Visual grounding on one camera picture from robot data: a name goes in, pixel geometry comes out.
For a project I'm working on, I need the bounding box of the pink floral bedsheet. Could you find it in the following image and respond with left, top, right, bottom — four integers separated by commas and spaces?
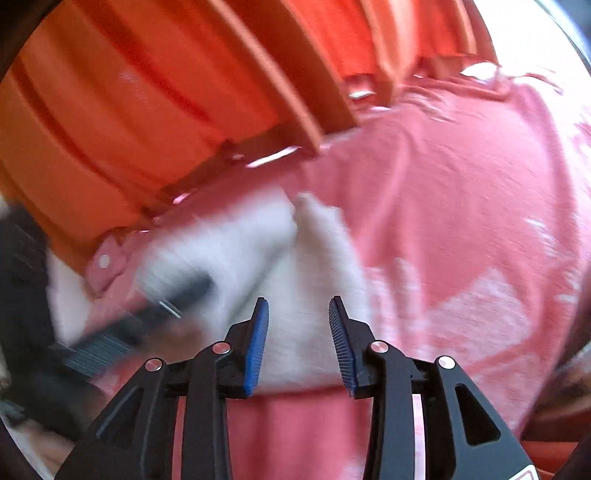
160, 73, 590, 479

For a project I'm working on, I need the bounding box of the white knitted sweater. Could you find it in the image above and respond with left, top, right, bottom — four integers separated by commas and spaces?
48, 189, 372, 394

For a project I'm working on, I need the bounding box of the pink polka dot pillow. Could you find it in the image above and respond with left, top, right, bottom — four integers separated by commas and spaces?
84, 231, 139, 297

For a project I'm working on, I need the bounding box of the orange curtain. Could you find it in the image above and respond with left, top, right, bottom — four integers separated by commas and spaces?
1, 1, 497, 271

